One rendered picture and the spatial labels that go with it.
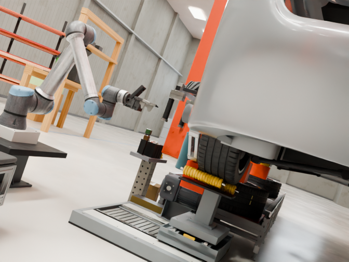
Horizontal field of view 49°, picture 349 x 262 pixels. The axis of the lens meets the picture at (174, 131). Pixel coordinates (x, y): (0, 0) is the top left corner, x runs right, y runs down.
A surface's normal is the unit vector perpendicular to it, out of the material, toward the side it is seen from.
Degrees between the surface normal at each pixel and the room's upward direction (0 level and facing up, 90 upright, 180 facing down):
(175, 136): 90
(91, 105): 98
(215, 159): 131
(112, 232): 90
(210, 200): 90
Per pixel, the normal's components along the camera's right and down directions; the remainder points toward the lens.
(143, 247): -0.31, -0.11
